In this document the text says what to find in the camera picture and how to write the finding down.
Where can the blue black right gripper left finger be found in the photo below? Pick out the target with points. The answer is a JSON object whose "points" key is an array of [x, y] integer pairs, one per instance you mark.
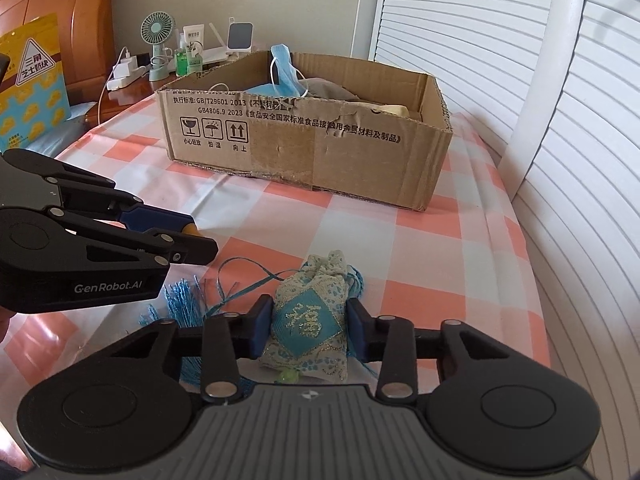
{"points": [[227, 338]]}

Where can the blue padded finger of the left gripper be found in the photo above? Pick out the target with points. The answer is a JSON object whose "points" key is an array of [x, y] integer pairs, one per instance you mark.
{"points": [[97, 197]]}

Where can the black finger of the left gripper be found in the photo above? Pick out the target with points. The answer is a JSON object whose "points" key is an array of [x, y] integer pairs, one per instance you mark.
{"points": [[159, 232]]}

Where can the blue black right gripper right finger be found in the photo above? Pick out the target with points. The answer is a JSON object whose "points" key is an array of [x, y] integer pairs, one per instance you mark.
{"points": [[387, 340]]}

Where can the blue embroidered sachet with tassel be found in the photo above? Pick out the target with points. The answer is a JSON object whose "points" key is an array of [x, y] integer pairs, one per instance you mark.
{"points": [[308, 323]]}

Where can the grey linen sachet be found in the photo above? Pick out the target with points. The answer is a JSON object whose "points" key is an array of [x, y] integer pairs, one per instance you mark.
{"points": [[328, 90]]}

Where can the person left hand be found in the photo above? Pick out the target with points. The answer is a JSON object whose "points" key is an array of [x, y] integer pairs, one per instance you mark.
{"points": [[5, 320]]}

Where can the pink checked tablecloth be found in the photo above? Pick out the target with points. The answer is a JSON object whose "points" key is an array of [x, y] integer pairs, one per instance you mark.
{"points": [[463, 257]]}

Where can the wooden nightstand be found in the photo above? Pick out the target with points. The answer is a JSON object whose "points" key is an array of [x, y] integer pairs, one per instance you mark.
{"points": [[113, 103]]}

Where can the white power strip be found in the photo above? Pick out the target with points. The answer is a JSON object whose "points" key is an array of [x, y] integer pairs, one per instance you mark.
{"points": [[125, 72]]}

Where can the yellow snack bag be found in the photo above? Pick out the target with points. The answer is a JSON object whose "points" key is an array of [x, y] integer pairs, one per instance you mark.
{"points": [[34, 98]]}

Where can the green tube bottle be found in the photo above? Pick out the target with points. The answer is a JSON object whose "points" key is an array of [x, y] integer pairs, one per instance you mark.
{"points": [[195, 61]]}

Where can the blue face mask lying flat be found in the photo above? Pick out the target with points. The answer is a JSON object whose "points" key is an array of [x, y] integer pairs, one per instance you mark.
{"points": [[264, 90]]}

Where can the white router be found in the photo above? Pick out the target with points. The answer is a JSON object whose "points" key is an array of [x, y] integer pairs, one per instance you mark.
{"points": [[191, 44]]}

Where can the green desk fan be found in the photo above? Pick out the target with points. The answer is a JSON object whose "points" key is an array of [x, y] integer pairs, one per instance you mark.
{"points": [[155, 30]]}

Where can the brown cardboard box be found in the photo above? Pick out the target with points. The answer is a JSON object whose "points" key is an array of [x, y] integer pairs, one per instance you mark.
{"points": [[335, 146]]}

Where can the yellow cleaning cloth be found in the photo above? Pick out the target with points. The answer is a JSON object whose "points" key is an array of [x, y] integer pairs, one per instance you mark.
{"points": [[397, 110]]}

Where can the wooden bed headboard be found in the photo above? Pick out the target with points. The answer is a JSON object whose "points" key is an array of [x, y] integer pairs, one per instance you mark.
{"points": [[86, 38]]}

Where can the white louvred wardrobe door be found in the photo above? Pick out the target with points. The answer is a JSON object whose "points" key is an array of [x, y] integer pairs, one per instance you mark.
{"points": [[552, 88]]}

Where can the blue face mask on wall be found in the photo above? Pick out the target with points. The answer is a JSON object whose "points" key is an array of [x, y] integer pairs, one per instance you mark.
{"points": [[284, 75]]}

